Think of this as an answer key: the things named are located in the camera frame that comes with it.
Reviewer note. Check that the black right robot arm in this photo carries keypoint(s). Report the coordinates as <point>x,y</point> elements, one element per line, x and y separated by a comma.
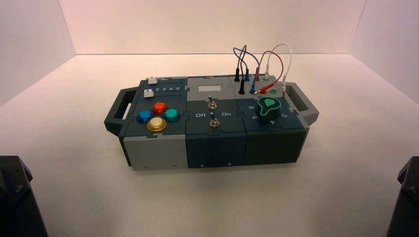
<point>406,206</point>

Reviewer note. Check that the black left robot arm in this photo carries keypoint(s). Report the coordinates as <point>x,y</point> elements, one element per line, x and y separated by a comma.
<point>16,202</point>

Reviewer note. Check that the white rectangular display window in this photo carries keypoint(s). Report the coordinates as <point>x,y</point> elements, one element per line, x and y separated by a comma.
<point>209,88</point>

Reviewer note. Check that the green push button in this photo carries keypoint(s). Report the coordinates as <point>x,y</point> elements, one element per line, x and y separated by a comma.
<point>171,114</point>

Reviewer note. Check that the red push button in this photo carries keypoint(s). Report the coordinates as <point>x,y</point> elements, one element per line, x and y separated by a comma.
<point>160,107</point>

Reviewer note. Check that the yellow push button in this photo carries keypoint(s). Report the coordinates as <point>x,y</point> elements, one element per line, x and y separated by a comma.
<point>156,123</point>

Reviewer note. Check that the black green rotary knob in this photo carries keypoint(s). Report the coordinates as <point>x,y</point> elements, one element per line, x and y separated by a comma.
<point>269,111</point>

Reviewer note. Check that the grey and teal task box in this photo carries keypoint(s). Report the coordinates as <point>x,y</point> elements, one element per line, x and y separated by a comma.
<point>157,150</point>

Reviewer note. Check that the blue push button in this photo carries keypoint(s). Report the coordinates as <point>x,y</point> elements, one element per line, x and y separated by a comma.
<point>144,115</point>

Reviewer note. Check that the white slider knob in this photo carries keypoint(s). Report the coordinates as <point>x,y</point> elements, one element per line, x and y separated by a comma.
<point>148,93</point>
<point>152,81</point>

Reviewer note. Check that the green banana socket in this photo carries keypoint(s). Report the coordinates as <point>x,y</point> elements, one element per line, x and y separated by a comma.
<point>264,79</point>
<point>273,91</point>

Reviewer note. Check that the metal toggle switch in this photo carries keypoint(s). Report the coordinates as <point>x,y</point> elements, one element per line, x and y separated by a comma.
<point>214,123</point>
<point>211,104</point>

